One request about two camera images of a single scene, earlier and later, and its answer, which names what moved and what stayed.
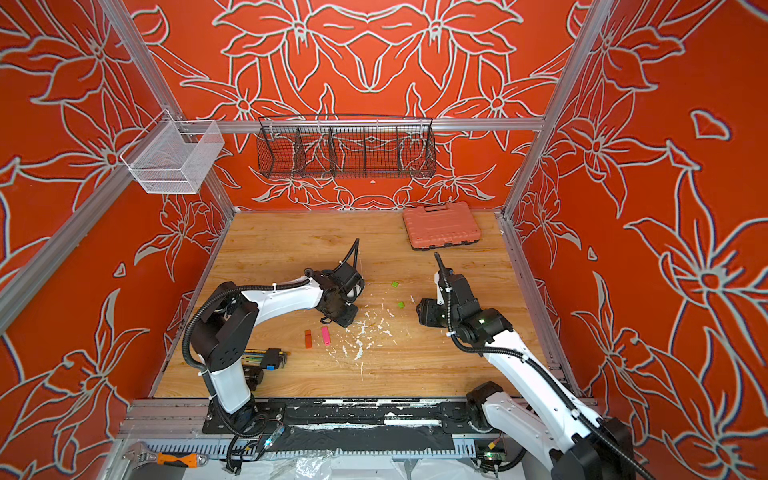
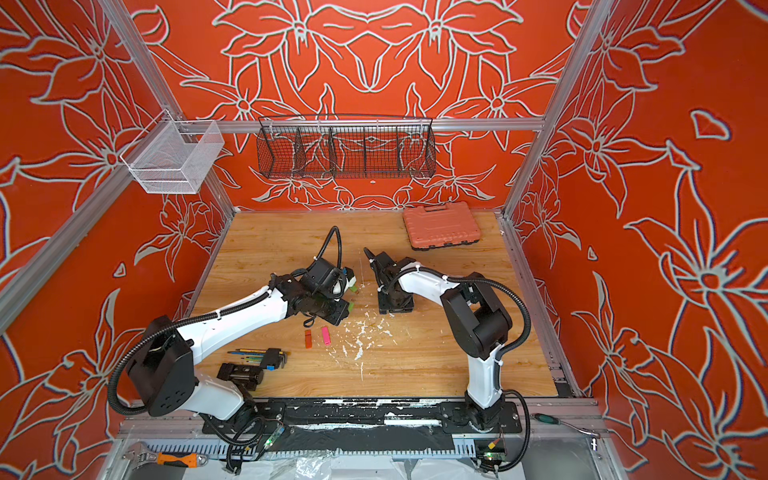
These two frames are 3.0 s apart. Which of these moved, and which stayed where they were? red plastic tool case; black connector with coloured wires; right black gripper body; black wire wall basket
Moved: right black gripper body
Stayed: red plastic tool case; black connector with coloured wires; black wire wall basket
